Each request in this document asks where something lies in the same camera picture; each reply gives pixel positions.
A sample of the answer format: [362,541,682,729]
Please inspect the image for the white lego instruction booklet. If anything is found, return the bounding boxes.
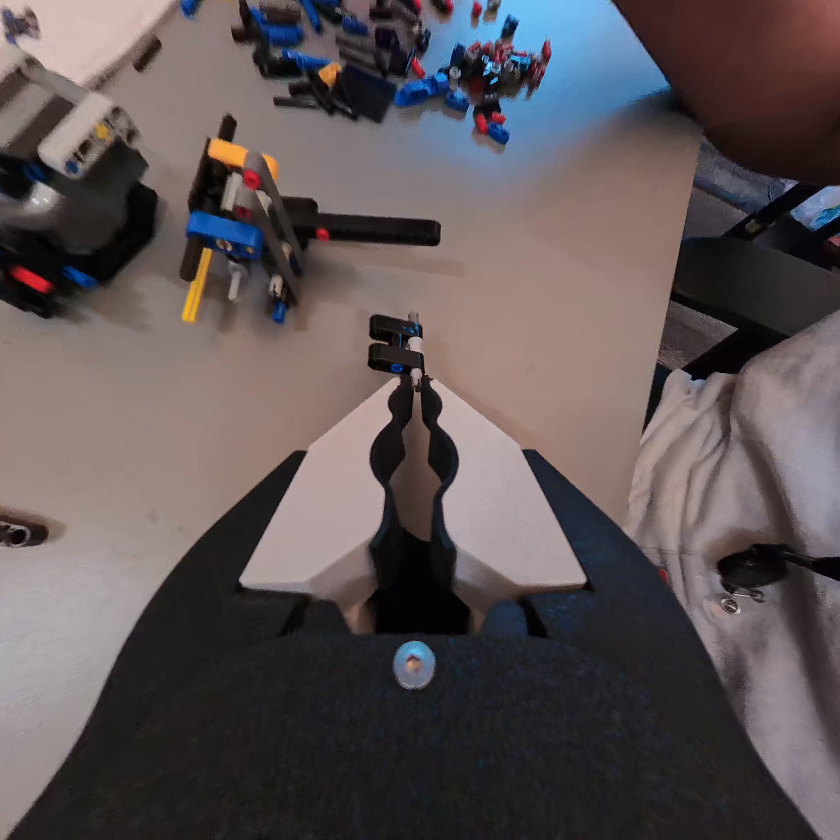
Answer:
[0,0,181,89]

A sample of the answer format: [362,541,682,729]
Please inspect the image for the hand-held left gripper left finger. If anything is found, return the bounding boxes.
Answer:
[239,379,411,634]

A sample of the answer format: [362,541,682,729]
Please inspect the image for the blue yellow lego subassembly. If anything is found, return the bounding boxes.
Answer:
[178,115,442,324]

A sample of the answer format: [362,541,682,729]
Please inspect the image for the grey lego pin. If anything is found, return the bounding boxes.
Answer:
[406,311,425,393]

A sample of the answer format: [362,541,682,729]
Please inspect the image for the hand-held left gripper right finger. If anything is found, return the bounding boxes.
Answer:
[420,377,587,632]

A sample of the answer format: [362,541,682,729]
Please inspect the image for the large black grey lego chassis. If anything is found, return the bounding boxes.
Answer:
[0,49,158,320]

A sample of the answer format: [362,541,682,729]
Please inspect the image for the black harness buckle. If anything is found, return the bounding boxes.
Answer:
[717,543,840,614]

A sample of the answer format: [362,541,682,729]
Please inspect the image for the short black lego beam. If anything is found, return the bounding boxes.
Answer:
[369,314,424,345]
[367,343,426,375]

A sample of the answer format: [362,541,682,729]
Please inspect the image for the pile of loose lego pieces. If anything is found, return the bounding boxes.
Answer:
[133,0,553,147]

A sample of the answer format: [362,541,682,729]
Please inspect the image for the black office chair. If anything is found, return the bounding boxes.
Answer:
[646,184,840,427]

